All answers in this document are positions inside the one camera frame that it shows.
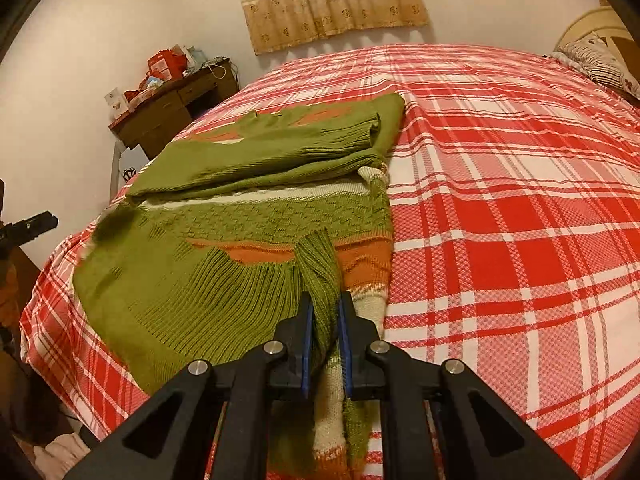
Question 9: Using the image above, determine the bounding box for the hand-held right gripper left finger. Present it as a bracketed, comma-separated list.
[65, 292, 316, 480]

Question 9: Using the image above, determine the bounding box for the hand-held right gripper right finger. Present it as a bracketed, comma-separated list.
[337, 292, 576, 480]

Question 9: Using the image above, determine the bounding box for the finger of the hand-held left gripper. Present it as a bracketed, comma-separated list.
[0, 212, 59, 251]

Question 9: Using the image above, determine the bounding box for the green orange striped knit sweater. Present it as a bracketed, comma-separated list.
[72, 92, 406, 480]

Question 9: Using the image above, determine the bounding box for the white paper bag crown print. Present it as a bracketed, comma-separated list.
[117, 145, 151, 186]

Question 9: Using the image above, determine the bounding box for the white upright card box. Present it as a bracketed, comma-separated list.
[103, 87, 127, 120]

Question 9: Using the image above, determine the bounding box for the brown wooden desk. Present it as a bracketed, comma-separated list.
[109, 59, 240, 161]

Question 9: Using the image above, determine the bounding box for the red gift box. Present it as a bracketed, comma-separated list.
[146, 50, 188, 83]

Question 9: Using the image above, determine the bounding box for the red plaid bed sheet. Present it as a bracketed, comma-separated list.
[20, 44, 640, 480]

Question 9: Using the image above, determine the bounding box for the pale cloth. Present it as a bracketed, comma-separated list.
[34, 432, 96, 476]

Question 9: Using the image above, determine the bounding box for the beige floral window curtain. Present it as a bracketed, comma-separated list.
[227, 0, 431, 56]

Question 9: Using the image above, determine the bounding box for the striped patterned pillow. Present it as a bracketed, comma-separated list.
[554, 32, 640, 97]

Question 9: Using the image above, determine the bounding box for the cream arched headboard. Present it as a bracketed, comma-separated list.
[555, 5, 640, 61]

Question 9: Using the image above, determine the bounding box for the grey metal frame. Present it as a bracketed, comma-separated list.
[109, 142, 121, 196]

